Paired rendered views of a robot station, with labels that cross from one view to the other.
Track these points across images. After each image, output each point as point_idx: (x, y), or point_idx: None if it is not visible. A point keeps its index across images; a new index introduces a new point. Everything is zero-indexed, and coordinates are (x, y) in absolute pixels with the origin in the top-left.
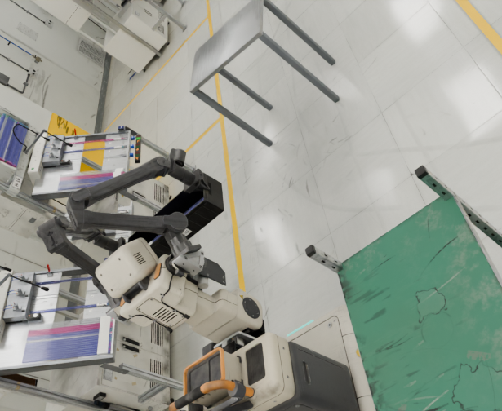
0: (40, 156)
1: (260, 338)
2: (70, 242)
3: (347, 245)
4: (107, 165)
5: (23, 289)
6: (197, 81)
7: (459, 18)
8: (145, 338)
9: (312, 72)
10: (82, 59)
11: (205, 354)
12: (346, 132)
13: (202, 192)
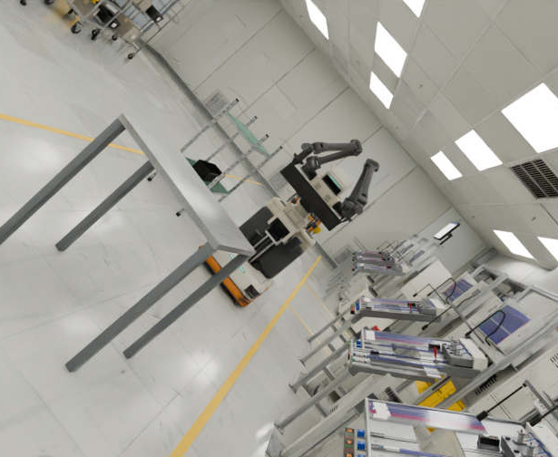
0: (543, 440)
1: (279, 199)
2: (363, 170)
3: (173, 264)
4: (405, 429)
5: (455, 352)
6: (243, 238)
7: None
8: None
9: (4, 278)
10: None
11: (300, 239)
12: (96, 246)
13: (291, 179)
